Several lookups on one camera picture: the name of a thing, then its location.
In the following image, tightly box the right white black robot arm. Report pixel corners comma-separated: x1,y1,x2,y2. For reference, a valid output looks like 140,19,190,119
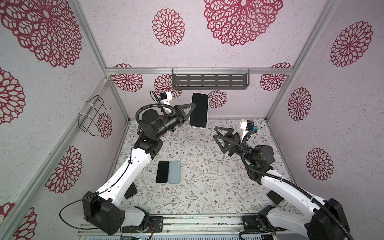
213,121,353,240

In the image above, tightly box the black wire wall rack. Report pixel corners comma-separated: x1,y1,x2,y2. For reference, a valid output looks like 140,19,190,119
78,95,113,139

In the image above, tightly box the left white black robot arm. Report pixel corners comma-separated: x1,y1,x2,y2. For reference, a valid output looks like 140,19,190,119
81,103,196,236

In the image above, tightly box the light blue phone case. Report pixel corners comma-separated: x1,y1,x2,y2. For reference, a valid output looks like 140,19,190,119
168,161,181,184

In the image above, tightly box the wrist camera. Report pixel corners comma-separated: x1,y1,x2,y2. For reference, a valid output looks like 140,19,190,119
240,119,258,140
160,92,173,108

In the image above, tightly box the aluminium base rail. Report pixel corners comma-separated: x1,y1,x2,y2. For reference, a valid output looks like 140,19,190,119
77,212,330,236

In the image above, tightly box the bare black phone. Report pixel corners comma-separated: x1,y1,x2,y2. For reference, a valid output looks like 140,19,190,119
156,161,170,184

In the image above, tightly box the dark grey wall shelf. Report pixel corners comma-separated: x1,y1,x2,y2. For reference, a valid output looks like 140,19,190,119
171,69,250,90

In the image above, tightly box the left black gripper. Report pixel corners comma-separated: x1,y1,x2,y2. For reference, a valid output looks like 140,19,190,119
155,103,195,140

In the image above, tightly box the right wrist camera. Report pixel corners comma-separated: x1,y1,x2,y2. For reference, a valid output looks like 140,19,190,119
240,119,258,140

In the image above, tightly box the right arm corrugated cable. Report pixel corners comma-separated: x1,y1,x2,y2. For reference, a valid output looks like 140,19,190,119
238,128,355,240

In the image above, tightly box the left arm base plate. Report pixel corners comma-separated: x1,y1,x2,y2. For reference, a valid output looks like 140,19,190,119
122,216,164,234

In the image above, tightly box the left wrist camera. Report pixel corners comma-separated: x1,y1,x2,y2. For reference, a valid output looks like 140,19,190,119
160,92,173,108

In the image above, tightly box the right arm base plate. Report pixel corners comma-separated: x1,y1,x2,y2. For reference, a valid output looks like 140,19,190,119
242,215,270,232

